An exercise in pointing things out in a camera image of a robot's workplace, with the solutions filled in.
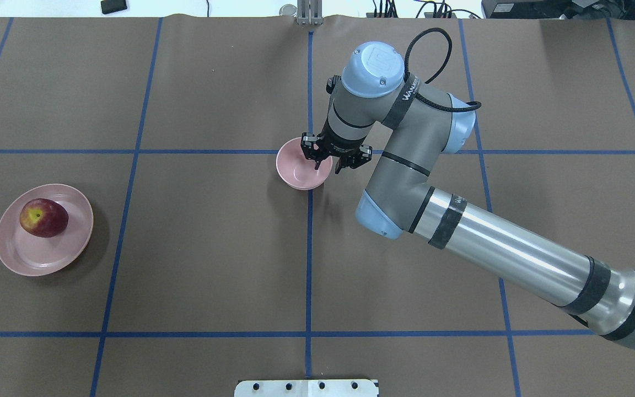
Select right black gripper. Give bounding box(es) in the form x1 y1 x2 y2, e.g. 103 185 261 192
302 129 373 174

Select pink bowl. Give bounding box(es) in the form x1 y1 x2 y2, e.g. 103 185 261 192
276 137 333 191

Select red yellow apple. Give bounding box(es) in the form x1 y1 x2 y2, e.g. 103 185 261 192
19 198 69 238

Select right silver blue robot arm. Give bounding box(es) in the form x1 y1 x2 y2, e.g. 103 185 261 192
299 42 635 350

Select pink plate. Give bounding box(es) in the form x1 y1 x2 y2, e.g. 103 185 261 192
0 184 94 276

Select black laptop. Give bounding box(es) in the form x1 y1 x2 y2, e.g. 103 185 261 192
481 1 635 20

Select small black square device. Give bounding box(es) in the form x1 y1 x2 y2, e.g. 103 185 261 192
99 0 128 15

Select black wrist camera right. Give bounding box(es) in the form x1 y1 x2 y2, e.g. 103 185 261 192
325 75 342 95

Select aluminium frame post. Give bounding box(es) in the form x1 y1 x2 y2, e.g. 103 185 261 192
295 0 324 26

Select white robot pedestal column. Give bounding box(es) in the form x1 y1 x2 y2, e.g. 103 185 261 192
234 379 380 396

